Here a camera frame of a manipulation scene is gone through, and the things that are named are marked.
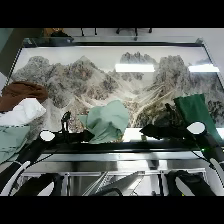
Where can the brown garment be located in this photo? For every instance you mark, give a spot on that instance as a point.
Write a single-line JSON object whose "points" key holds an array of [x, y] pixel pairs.
{"points": [[20, 92]]}

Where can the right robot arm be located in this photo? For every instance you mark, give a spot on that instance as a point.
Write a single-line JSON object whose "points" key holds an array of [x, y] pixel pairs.
{"points": [[209, 146]]}

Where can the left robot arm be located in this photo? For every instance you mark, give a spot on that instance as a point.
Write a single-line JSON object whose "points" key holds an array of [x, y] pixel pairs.
{"points": [[30, 152]]}

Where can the white garment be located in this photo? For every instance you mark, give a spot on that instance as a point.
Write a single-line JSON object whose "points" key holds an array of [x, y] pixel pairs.
{"points": [[20, 112]]}

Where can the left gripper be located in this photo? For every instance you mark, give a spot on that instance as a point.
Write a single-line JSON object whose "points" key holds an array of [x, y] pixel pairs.
{"points": [[82, 137]]}

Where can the pale green garment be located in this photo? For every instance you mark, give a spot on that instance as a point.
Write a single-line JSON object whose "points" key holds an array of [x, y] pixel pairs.
{"points": [[10, 141]]}

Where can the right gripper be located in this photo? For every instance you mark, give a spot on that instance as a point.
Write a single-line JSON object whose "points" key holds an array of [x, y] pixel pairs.
{"points": [[151, 131]]}

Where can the dark green garment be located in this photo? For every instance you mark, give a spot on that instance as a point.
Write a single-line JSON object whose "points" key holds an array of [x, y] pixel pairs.
{"points": [[195, 109]]}

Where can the light green shirt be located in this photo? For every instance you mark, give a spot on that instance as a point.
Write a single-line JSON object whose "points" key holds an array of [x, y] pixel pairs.
{"points": [[108, 121]]}

